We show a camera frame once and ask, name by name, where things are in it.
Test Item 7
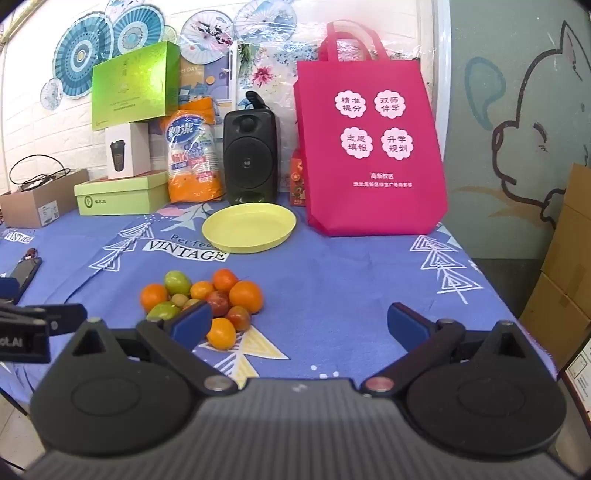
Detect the tall cardboard box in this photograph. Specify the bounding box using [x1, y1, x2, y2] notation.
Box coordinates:
[549, 164, 591, 289]

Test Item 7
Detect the red juice carton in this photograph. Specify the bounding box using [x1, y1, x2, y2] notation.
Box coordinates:
[289, 148, 308, 206]

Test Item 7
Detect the shiny green gift box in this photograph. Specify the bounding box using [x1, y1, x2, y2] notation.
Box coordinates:
[91, 41, 181, 131]

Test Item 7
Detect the black cable loop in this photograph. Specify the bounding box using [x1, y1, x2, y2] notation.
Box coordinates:
[9, 154, 71, 191]

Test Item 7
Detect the white floral paper fan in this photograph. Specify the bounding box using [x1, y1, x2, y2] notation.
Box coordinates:
[180, 10, 235, 63]

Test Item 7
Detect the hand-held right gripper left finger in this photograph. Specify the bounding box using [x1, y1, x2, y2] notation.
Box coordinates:
[62, 300, 238, 396]

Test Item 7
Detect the blue printed tablecloth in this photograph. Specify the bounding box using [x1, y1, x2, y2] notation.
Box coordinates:
[0, 203, 529, 416]

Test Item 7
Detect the white box with cup picture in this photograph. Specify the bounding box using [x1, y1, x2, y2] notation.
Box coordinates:
[104, 122, 150, 180]

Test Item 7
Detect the box with white label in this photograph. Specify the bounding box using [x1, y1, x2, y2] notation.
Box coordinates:
[561, 339, 591, 398]

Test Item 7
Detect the large green plum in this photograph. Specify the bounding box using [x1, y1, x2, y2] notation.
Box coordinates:
[146, 301, 182, 322]

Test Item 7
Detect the red apple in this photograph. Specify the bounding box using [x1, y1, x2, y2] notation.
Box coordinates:
[205, 291, 230, 318]

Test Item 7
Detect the brown cardboard box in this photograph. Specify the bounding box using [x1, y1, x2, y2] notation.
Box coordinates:
[0, 168, 89, 228]

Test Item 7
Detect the light green shoe box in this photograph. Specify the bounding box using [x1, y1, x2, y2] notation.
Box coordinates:
[74, 172, 170, 216]

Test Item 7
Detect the black speaker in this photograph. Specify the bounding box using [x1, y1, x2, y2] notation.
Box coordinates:
[223, 110, 280, 206]

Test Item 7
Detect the red and green plum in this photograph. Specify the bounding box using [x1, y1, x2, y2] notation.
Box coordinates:
[225, 306, 252, 332]

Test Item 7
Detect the large blue paper fan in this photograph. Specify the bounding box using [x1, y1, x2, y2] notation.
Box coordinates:
[53, 22, 114, 99]

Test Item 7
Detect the small blue paper fan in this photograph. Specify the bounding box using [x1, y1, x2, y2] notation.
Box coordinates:
[41, 78, 64, 109]

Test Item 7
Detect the pink tote bag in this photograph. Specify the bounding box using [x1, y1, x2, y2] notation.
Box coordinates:
[294, 21, 448, 237]

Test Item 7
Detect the large orange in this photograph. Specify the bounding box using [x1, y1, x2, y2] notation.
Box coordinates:
[229, 281, 264, 315]

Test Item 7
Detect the pale blue paper fan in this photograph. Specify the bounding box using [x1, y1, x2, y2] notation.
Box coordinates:
[234, 0, 297, 44]

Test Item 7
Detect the orange paper cup pack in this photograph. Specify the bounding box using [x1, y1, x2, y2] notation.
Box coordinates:
[159, 97, 226, 204]

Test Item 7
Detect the black clip on speaker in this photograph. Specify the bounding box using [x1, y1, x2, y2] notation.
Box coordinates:
[245, 91, 274, 112]

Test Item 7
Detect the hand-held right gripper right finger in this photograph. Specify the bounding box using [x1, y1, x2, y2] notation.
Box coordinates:
[361, 302, 533, 398]

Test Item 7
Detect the floral plastic sheet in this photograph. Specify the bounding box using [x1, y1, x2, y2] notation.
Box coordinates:
[235, 39, 319, 121]

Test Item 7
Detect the black flat device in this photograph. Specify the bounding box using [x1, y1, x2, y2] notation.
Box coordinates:
[9, 256, 43, 296]

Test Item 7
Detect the yellow-orange citrus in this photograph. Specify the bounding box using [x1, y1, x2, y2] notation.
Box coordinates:
[206, 318, 237, 350]

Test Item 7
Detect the yellow plastic plate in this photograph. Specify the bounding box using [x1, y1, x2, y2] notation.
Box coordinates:
[202, 203, 297, 254]

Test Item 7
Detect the wall poster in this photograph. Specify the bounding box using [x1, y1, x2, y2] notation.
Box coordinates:
[180, 55, 230, 103]

